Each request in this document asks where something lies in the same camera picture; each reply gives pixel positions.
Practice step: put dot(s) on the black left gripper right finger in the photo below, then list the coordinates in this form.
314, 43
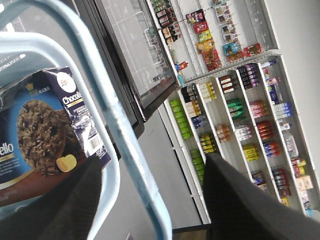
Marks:
239, 210

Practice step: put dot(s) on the chocolate cookie box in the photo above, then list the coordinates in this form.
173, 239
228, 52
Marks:
46, 132

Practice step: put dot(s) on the light blue plastic basket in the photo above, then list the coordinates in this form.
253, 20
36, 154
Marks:
40, 34

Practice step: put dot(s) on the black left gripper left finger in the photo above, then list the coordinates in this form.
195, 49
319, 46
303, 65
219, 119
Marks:
66, 212

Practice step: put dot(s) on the white snack shelving unit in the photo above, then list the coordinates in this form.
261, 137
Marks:
235, 100

